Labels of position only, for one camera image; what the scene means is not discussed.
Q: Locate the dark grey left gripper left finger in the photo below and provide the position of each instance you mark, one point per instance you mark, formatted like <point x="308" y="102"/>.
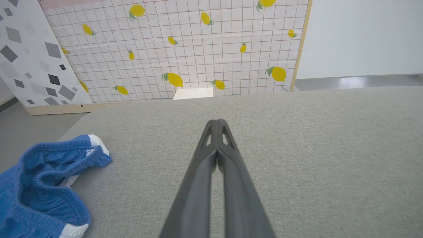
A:
<point x="195" y="198"/>

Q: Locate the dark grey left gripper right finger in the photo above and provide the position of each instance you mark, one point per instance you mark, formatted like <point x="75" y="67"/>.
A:
<point x="244" y="205"/>

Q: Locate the blue and white shorts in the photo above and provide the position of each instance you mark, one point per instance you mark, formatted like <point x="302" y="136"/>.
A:
<point x="43" y="185"/>

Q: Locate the grey fabric sofa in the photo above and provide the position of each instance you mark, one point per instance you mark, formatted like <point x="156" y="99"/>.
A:
<point x="264" y="158"/>

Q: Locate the white box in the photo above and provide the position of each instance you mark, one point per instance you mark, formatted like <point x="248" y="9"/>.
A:
<point x="193" y="93"/>

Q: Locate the lemon print grid panel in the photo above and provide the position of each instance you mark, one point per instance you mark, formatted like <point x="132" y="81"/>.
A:
<point x="185" y="49"/>

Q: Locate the plain white panel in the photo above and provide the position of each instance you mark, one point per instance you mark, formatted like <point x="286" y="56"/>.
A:
<point x="360" y="38"/>

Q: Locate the grey terrazzo pattern panel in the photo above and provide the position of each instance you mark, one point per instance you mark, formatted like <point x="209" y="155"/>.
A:
<point x="29" y="56"/>

